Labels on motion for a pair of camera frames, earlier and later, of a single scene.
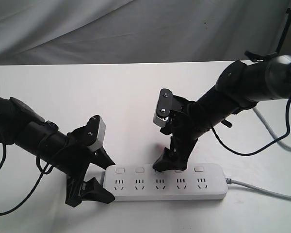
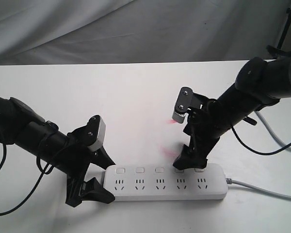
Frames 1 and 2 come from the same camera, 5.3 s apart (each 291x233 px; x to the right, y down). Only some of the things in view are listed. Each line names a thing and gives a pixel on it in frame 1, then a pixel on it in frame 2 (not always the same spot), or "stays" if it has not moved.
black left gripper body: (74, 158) stays
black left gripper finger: (93, 191) stays
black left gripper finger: (100, 158) stays
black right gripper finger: (175, 158) -> (186, 159)
